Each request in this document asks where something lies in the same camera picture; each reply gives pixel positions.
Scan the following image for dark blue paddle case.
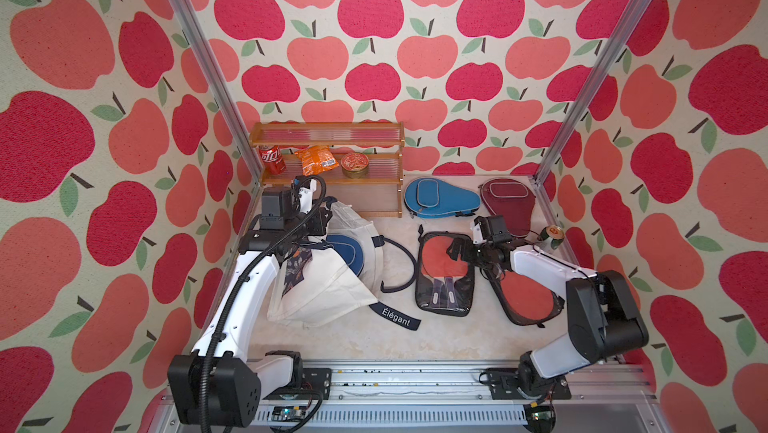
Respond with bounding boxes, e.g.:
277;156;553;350
326;234;365;277

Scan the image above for light blue paddle case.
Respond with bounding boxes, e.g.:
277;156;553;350
404;177;481;219

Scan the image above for white canvas tote bag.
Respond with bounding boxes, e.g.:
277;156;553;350
267;197;421;331

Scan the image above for clear case red paddles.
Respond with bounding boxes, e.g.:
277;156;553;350
415;232;476;317

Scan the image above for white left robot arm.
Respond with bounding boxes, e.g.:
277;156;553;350
168;175;328;432

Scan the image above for orange snack bag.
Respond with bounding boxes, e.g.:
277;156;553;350
295;145;339;176

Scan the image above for red soda can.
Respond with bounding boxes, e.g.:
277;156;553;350
258;145;287;176

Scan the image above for small green labelled bottle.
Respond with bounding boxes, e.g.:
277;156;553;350
536;225;565;251

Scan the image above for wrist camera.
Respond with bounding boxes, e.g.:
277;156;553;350
294;177;319;213
471;216;491;245

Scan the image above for left aluminium frame post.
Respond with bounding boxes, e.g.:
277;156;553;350
169;0;263;185

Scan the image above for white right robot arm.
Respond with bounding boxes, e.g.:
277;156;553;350
446;216;649;400

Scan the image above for round gold red tin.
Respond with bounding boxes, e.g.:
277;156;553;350
340;152;370;179

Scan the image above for aluminium frame post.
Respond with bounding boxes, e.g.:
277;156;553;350
169;0;263;185
531;0;652;187

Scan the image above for right aluminium frame post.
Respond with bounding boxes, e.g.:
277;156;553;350
531;0;652;187

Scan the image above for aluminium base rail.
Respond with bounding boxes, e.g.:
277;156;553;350
248;360;672;432

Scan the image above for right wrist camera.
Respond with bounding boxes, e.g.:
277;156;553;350
471;216;491;245

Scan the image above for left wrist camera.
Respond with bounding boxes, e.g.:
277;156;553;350
294;177;319;213

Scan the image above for wooden two-tier shelf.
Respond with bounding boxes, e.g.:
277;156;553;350
248;121;406;219

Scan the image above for maroon paddle case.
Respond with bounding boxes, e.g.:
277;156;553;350
479;179;536;238

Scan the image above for black paddle case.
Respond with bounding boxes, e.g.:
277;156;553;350
487;265;564;328

